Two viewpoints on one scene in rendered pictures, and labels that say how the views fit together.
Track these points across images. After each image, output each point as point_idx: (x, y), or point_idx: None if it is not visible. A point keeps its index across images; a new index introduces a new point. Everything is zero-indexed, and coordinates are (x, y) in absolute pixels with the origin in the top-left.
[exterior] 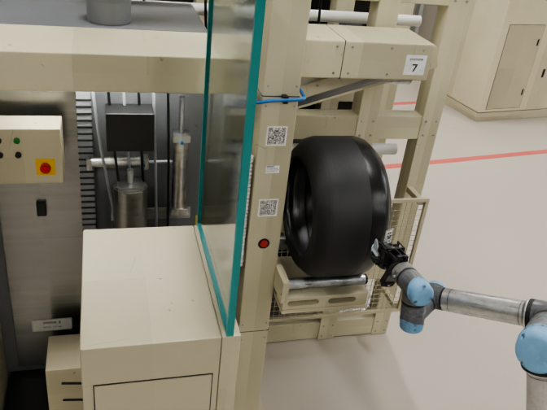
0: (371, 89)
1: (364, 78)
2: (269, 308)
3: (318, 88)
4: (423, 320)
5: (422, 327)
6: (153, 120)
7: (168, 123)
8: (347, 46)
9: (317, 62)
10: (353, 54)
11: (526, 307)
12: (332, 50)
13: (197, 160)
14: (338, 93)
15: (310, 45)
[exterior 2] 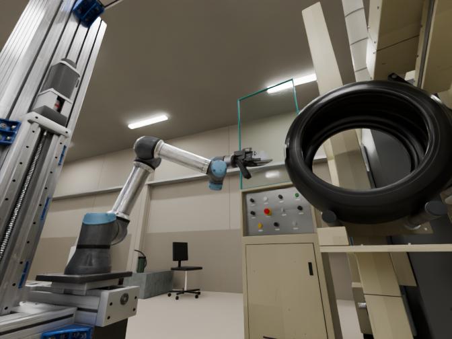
0: None
1: (378, 31)
2: (357, 264)
3: (420, 56)
4: (209, 179)
5: (208, 184)
6: None
7: None
8: (368, 30)
9: (370, 58)
10: (370, 29)
11: (161, 146)
12: (368, 42)
13: (379, 161)
14: (426, 44)
15: (367, 54)
